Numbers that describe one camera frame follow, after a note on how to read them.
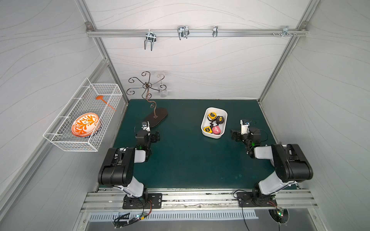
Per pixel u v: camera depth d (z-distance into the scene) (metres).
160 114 1.09
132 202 0.67
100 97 0.79
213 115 1.08
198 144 0.94
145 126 0.81
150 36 0.78
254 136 0.73
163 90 0.99
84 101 0.70
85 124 0.64
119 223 0.67
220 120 1.04
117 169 0.45
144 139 0.72
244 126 0.84
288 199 1.28
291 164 0.46
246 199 0.73
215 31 0.73
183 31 0.77
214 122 1.05
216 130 1.01
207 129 1.00
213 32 0.77
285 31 0.77
